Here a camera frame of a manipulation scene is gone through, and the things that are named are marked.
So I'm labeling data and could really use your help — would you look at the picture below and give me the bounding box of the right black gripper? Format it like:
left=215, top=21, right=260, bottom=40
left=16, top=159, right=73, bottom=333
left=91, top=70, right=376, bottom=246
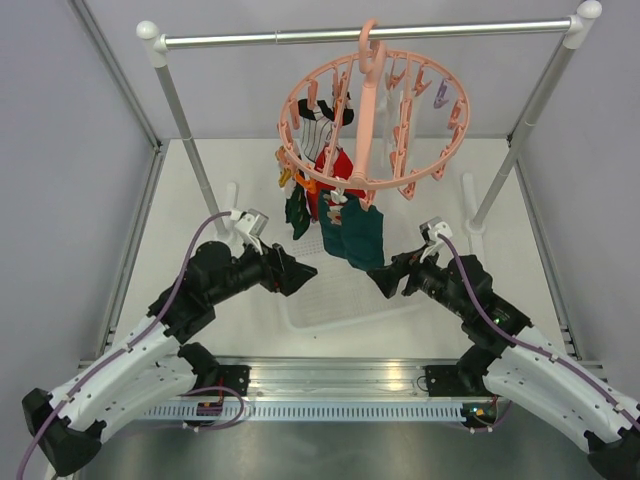
left=365, top=241, right=469, bottom=318

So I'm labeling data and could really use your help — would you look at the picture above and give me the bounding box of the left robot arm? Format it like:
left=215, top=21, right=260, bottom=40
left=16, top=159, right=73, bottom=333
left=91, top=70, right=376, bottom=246
left=22, top=241, right=318, bottom=477

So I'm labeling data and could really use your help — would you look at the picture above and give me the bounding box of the black white striped sock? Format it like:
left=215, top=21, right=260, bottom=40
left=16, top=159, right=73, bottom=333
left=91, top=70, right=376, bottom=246
left=297, top=98, right=336, bottom=163

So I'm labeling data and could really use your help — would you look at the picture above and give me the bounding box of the teal sock front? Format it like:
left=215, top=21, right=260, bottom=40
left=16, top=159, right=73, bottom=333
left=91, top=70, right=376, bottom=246
left=341, top=199, right=385, bottom=271

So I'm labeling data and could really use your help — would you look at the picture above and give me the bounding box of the teal reindeer sock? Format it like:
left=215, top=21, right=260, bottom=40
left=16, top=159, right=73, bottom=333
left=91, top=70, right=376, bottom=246
left=317, top=190, right=356, bottom=266

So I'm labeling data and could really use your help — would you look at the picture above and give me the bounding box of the white plastic basket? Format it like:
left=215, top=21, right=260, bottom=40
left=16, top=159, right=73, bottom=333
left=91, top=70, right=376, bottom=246
left=277, top=229, right=424, bottom=333

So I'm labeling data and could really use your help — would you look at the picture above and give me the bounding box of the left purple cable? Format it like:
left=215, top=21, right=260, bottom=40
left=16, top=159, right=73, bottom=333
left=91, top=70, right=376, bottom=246
left=15, top=209, right=246, bottom=476

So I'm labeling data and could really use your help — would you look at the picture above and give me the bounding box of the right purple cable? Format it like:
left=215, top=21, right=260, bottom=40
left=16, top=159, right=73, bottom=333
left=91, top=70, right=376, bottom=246
left=439, top=234, right=640, bottom=431

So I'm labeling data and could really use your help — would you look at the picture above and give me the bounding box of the purple clothes peg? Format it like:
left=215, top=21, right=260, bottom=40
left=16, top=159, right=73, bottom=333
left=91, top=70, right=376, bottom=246
left=433, top=78, right=449, bottom=109

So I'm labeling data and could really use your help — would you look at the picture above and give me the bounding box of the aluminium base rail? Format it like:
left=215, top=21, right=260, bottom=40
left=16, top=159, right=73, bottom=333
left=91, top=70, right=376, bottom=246
left=217, top=356, right=456, bottom=402

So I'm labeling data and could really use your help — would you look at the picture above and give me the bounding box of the red sock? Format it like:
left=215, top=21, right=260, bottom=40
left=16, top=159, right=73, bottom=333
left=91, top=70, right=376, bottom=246
left=306, top=147, right=365, bottom=222

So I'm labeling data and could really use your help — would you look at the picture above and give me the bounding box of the purple cable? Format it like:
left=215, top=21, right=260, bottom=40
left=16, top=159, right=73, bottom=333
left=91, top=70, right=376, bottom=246
left=439, top=234, right=640, bottom=431
left=15, top=209, right=246, bottom=476

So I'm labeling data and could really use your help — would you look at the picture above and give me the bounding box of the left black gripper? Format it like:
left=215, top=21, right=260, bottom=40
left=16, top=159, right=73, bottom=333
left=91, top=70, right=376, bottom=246
left=209, top=233, right=318, bottom=305

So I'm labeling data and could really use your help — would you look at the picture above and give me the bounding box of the pink round clip hanger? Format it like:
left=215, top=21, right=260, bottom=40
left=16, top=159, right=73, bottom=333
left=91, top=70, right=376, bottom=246
left=275, top=41, right=471, bottom=208

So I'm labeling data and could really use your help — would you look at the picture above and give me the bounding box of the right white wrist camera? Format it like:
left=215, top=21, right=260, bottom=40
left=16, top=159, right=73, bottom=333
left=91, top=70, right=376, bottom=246
left=419, top=217, right=453, bottom=262

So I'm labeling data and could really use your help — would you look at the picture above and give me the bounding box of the green patterned sock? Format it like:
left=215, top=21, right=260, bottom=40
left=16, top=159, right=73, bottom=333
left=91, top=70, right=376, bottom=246
left=285, top=184, right=311, bottom=240

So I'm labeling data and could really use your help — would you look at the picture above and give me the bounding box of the white slotted cable duct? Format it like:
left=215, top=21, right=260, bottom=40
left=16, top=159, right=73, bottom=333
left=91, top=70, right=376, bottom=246
left=141, top=401, right=466, bottom=423

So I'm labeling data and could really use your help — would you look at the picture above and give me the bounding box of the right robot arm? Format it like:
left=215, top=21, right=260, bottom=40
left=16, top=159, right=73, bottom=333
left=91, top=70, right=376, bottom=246
left=368, top=252, right=639, bottom=479

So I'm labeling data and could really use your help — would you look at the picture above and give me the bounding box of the metal clothes rack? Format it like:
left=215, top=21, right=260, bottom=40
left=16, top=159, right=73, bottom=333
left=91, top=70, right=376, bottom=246
left=136, top=1, right=603, bottom=241

